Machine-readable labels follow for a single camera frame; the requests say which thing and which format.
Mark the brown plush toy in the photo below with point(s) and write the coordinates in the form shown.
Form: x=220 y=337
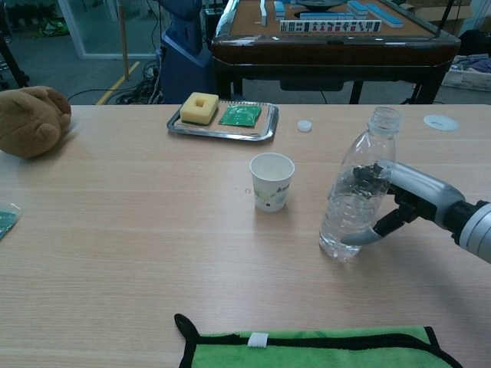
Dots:
x=27 y=122

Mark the dark round mahjong dish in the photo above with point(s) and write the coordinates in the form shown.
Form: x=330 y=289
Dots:
x=318 y=4

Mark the yellow sponge with square hole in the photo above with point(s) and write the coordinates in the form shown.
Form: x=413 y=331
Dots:
x=190 y=111

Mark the blue machine base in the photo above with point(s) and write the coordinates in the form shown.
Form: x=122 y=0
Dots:
x=184 y=69

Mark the black tripod leg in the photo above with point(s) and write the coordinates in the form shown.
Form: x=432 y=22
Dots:
x=13 y=61

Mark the thin black pole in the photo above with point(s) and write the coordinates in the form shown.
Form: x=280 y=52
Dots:
x=443 y=19

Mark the white printed paper cup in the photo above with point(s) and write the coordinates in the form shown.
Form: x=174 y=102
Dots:
x=270 y=193

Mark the green black-edged microfiber cloth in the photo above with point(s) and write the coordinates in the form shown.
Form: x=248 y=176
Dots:
x=307 y=352

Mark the white bottle cap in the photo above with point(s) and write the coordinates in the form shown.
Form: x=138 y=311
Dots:
x=304 y=125

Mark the face-up mahjong tile row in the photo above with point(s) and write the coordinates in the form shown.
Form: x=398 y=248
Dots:
x=330 y=26

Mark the white round lid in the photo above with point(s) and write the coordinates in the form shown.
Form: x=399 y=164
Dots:
x=441 y=122

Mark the dark wooden mahjong table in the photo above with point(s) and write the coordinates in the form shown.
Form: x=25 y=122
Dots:
x=326 y=50

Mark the brown spiral notebook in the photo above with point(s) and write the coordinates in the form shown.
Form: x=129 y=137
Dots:
x=238 y=129

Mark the green foil packet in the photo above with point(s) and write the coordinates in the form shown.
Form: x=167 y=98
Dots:
x=239 y=116

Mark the rectangular metal tray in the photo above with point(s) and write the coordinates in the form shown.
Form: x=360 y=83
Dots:
x=273 y=117

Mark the wooden pole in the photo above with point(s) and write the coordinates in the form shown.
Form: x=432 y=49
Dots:
x=123 y=42

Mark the green packet at left edge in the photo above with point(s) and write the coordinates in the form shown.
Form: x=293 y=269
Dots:
x=5 y=223

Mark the blue-backed mahjong tile row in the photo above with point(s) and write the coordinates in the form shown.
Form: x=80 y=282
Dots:
x=387 y=16
x=357 y=7
x=326 y=15
x=279 y=9

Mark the transparent plastic water bottle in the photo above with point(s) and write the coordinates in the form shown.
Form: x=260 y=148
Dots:
x=345 y=220

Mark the white plastic basket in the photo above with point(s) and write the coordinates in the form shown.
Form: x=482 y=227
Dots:
x=466 y=78

